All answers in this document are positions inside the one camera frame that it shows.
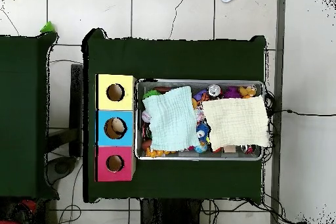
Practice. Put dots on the small bright green object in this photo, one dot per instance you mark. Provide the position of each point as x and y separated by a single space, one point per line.
48 27

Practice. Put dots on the wooden box with three holes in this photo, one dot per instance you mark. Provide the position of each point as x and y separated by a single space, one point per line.
115 105

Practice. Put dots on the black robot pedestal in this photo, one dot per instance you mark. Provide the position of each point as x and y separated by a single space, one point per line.
170 213

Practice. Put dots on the green covered side table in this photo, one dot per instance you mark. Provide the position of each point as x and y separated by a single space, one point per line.
21 116

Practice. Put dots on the green spiky ball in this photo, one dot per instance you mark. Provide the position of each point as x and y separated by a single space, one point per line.
151 94

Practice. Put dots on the blue penguin toy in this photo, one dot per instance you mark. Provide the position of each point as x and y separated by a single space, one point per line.
202 129

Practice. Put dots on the white baseball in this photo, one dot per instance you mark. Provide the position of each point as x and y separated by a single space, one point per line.
145 116

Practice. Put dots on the orange yellow plush toy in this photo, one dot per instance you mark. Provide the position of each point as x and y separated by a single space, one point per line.
246 91

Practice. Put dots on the globe print ball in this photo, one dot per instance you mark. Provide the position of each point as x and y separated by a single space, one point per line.
200 148

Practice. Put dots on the purple knobbly ball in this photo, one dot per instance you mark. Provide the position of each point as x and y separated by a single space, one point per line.
231 92

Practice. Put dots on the silver drink can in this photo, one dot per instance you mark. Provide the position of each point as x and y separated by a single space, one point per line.
214 90

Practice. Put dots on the cream muslin cloth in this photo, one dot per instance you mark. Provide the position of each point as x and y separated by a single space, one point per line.
236 121

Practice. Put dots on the light blue muslin cloth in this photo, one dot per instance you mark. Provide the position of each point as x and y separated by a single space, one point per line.
170 121

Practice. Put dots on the dark grey floor pedal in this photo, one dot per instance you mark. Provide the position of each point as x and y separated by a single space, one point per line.
61 167

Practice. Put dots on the orange toy block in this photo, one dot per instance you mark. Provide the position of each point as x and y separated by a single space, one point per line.
153 153

